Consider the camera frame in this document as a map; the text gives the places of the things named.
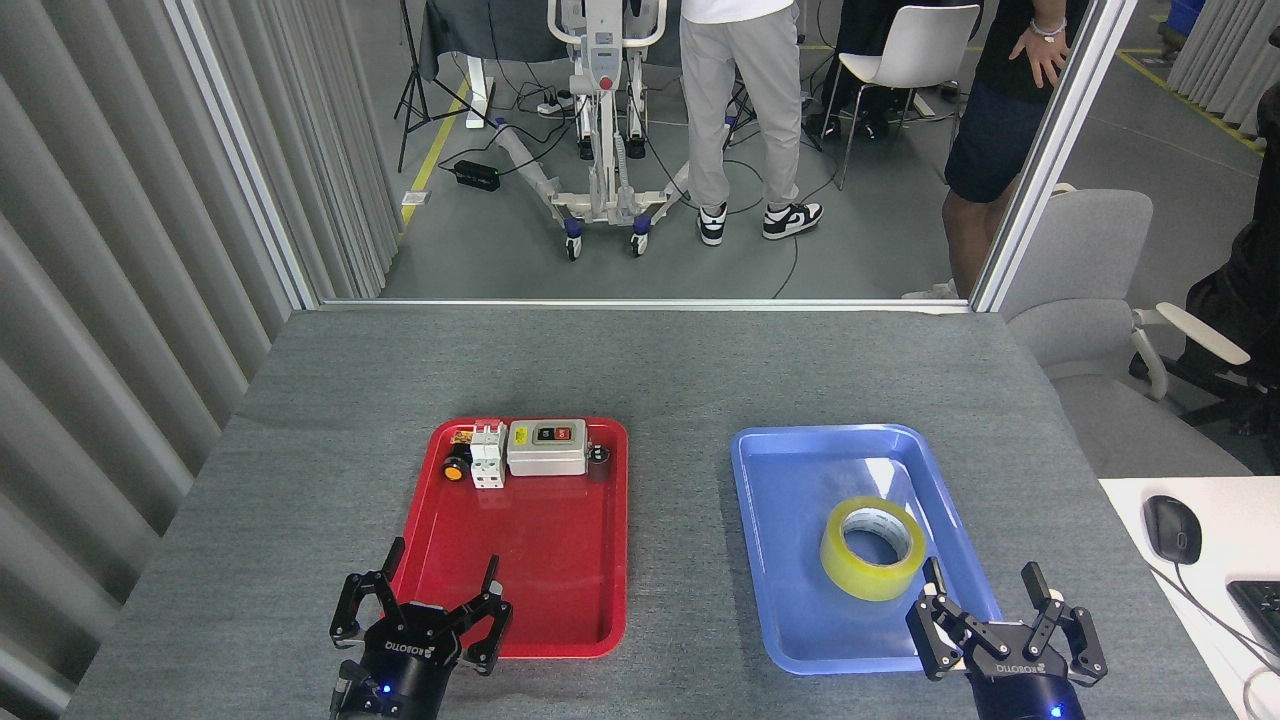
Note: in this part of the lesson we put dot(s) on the small dark cylinder knob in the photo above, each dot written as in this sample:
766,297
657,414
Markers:
598,465

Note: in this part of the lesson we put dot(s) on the black and orange push button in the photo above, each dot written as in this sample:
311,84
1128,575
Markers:
456,467

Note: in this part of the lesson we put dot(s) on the black power adapter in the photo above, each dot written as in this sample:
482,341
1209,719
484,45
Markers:
477,176

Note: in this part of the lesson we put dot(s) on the grey office chair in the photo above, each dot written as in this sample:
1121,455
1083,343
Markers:
1090,250

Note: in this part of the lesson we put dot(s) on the red plastic tray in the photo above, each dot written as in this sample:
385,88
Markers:
540,540

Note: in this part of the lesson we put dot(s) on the table with dark cloth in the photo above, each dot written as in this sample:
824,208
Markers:
520,25

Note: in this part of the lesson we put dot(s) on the silver frame rail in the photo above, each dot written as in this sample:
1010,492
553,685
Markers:
650,303

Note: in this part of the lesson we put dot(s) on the silver frame post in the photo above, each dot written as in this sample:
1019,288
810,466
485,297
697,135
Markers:
1056,150
244,150

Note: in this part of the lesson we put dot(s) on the blue plastic tray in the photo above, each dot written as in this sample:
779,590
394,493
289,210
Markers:
780,520

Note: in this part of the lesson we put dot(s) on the grey push-button switch box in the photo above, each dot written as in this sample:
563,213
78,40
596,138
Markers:
545,455

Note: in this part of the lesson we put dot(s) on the blue bin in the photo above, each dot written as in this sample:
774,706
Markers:
1187,12

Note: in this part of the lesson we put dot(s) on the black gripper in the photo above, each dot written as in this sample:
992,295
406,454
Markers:
405,670
1025,690

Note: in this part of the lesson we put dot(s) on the grey pleated curtain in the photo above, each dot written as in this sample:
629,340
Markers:
100,250
1230,50

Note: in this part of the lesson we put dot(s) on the white plastic chair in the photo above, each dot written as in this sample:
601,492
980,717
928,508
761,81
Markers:
925,45

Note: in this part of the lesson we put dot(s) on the black computer mouse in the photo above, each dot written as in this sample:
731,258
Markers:
1172,530

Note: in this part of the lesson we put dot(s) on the white power strip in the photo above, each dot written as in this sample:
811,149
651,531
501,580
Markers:
555,105

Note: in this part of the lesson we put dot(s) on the black keyboard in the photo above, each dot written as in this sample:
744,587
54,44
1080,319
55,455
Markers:
1260,610

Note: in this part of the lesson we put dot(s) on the person's hand with bracelet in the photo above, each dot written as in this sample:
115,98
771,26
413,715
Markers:
1045,55

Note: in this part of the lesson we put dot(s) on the white wheeled stand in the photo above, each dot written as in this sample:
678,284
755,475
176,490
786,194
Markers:
603,40

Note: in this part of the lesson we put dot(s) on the white circuit breaker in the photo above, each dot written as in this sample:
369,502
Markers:
487,455

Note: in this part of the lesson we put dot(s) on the black office chair base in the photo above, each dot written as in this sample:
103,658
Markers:
1230,395

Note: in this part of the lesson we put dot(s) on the white floor plate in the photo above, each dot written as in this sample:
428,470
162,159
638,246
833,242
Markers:
415,198

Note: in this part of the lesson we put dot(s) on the yellow tape roll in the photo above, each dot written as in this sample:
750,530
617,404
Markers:
865,582

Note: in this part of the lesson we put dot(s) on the black tripod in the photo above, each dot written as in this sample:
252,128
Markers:
407,60

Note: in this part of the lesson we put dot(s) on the white desk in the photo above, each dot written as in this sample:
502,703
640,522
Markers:
1220,520

